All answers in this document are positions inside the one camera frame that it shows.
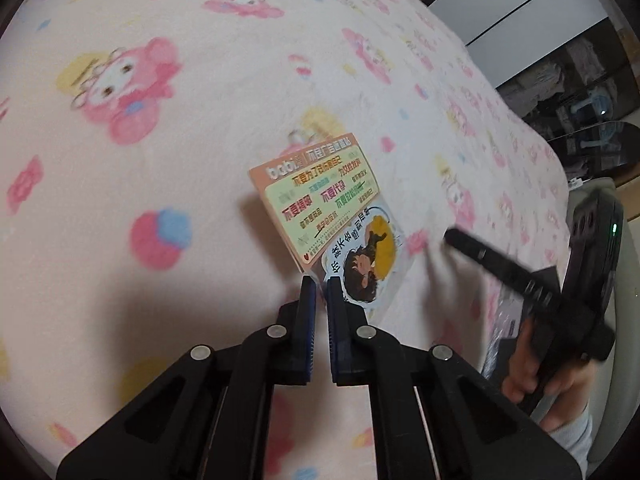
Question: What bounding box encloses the cartoon sticker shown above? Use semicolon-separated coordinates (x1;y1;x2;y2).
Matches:
321;198;411;313

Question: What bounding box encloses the person's hand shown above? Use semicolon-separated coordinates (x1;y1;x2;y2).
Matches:
502;316;599;434

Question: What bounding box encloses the orange green printed card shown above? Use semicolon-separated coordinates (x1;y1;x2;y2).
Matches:
248;133;380;272

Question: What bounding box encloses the black cardboard box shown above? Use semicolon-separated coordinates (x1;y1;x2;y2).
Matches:
482;262;560;387

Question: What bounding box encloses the beige sofa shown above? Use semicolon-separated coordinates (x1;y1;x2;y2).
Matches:
566;176;640;470

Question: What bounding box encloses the white cabinet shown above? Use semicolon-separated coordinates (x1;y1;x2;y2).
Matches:
430;0;618;88

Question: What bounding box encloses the pink cartoon fleece blanket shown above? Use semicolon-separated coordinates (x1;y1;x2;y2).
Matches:
1;0;568;467

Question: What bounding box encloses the dark cluttered shelf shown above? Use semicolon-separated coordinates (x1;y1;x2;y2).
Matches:
498;18;639;179

